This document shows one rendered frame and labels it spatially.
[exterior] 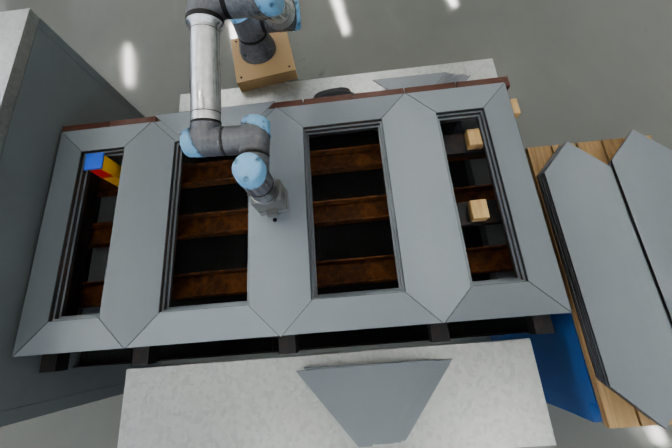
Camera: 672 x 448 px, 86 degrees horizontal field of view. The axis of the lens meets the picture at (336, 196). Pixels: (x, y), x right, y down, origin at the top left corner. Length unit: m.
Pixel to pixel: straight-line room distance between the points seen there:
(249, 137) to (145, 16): 2.44
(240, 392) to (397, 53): 2.09
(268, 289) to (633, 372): 0.96
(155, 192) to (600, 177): 1.38
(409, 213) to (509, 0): 2.13
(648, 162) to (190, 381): 1.51
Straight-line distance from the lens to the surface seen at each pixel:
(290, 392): 1.18
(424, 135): 1.21
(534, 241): 1.17
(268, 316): 1.07
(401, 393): 1.12
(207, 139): 0.94
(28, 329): 1.43
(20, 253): 1.49
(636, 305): 1.26
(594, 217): 1.27
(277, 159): 1.19
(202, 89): 0.98
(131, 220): 1.31
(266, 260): 1.09
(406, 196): 1.11
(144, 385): 1.33
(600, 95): 2.69
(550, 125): 2.44
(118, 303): 1.27
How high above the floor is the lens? 1.89
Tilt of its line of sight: 69 degrees down
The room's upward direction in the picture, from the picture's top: 13 degrees counter-clockwise
